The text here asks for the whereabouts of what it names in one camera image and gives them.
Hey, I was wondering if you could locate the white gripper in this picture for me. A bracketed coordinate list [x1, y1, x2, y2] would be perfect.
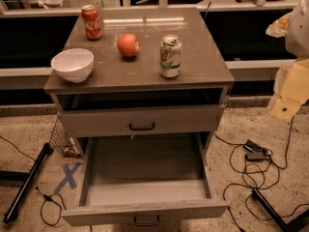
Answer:
[269, 59, 309, 122]

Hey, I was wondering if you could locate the green white 7up can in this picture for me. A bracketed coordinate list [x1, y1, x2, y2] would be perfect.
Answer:
[160, 35, 182, 78]

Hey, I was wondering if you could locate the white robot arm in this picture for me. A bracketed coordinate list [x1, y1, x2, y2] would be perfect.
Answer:
[266, 0, 309, 121]

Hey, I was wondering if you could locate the closed grey upper drawer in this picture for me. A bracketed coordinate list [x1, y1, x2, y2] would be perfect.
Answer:
[58, 105, 224, 137]

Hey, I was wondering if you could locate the grey drawer cabinet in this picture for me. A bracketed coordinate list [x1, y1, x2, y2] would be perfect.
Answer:
[44, 7, 234, 153]

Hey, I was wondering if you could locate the open grey lower drawer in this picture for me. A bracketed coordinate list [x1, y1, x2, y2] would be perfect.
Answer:
[63, 132, 229, 226]

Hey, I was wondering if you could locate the red coca-cola can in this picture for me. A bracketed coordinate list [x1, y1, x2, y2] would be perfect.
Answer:
[81, 5, 101, 41]

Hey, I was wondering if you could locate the black power adapter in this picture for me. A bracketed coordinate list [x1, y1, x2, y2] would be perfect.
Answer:
[243, 140, 267, 161]

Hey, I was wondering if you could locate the black bar right floor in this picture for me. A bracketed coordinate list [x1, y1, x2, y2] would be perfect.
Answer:
[252, 188, 309, 232]

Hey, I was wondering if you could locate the black bar floor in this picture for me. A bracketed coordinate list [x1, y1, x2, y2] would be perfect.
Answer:
[252, 188, 309, 232]
[3, 143, 53, 224]

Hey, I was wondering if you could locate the red apple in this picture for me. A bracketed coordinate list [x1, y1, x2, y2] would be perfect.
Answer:
[117, 34, 139, 57]

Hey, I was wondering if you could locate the white ceramic bowl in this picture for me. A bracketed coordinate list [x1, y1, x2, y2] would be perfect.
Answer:
[51, 48, 94, 83]

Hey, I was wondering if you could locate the black bar left floor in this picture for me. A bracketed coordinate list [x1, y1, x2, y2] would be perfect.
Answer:
[3, 143, 53, 224]

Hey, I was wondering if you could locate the black cable right floor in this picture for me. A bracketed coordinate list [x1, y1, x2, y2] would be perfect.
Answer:
[212, 114, 309, 232]

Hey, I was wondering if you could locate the black cable floor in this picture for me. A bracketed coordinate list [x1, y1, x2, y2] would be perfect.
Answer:
[212, 114, 309, 232]
[0, 135, 68, 227]

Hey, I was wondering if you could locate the wire mesh basket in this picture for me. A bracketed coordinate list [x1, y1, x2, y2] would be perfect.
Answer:
[49, 119, 80, 158]

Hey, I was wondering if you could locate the black cable left floor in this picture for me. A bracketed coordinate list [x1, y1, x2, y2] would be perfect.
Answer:
[0, 135, 68, 227]

